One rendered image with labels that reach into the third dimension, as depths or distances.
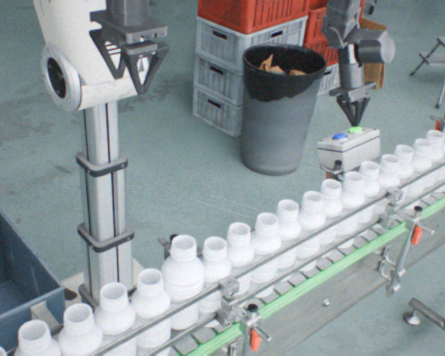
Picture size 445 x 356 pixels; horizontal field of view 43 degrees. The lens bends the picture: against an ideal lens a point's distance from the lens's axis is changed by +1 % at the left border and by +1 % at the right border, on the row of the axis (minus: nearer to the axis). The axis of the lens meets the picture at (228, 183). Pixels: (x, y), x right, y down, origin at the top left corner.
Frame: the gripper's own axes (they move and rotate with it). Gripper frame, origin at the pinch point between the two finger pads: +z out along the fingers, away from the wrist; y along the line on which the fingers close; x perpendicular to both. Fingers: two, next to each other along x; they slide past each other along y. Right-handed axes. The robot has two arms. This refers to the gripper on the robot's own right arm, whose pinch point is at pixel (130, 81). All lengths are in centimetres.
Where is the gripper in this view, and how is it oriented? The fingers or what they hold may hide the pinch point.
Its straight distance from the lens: 85.8
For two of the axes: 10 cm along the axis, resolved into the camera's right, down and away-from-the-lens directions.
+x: 7.5, -3.2, 5.7
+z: -0.7, 8.3, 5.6
